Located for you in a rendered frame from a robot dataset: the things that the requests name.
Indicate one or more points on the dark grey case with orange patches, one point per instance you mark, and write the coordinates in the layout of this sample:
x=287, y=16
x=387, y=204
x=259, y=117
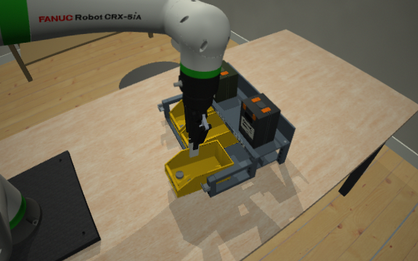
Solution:
x=258, y=120

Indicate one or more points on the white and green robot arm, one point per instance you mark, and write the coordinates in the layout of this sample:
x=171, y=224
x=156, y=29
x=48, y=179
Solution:
x=201, y=30

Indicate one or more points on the dark green case with orange latches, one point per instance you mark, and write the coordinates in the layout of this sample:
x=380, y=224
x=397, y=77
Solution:
x=227, y=87

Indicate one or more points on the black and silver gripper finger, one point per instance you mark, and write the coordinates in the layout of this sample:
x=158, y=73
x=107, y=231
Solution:
x=187, y=112
x=199, y=133

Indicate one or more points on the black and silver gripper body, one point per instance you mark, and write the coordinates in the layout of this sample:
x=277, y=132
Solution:
x=199, y=106

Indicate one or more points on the yellow open-front bin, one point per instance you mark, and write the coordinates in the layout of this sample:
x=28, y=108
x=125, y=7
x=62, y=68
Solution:
x=211, y=159
x=178, y=118
x=219, y=131

